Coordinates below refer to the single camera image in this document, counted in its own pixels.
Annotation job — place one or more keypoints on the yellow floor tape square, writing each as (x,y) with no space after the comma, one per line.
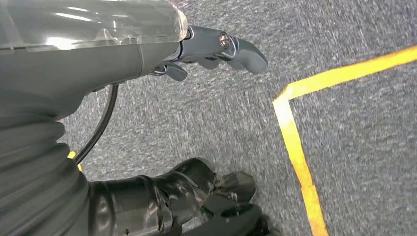
(293,136)

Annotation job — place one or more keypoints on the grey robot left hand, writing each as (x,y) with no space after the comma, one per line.
(81,49)

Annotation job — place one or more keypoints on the black robot leg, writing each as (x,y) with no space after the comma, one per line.
(241,221)

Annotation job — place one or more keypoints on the yellow floor tape piece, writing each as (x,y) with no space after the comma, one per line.
(72,155)

